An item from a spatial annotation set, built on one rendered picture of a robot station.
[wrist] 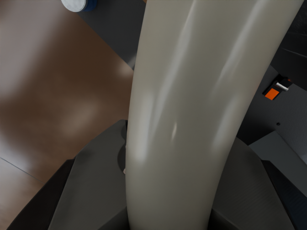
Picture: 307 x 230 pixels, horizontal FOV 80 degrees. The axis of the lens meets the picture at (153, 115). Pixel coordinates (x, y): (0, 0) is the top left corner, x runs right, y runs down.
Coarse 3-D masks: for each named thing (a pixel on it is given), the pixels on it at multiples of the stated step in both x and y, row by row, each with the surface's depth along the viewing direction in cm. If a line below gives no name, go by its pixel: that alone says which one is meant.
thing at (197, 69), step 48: (192, 0) 3; (240, 0) 3; (288, 0) 3; (144, 48) 4; (192, 48) 3; (240, 48) 3; (144, 96) 4; (192, 96) 3; (240, 96) 4; (144, 144) 4; (192, 144) 4; (144, 192) 5; (192, 192) 5
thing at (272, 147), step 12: (276, 132) 104; (252, 144) 111; (264, 144) 105; (276, 144) 99; (288, 144) 95; (264, 156) 100; (276, 156) 95; (288, 156) 90; (288, 168) 86; (300, 168) 83; (300, 180) 80
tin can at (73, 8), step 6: (66, 0) 70; (72, 0) 70; (78, 0) 70; (84, 0) 70; (90, 0) 74; (96, 0) 80; (66, 6) 71; (72, 6) 71; (78, 6) 71; (84, 6) 71; (90, 6) 77
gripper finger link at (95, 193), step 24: (120, 120) 12; (96, 144) 10; (120, 144) 10; (72, 168) 8; (96, 168) 8; (120, 168) 8; (72, 192) 7; (96, 192) 7; (120, 192) 7; (72, 216) 6; (96, 216) 6; (120, 216) 6
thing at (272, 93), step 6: (276, 78) 91; (282, 78) 88; (270, 84) 93; (276, 84) 90; (282, 84) 89; (288, 84) 89; (270, 90) 93; (276, 90) 93; (282, 90) 93; (270, 96) 95; (276, 96) 95
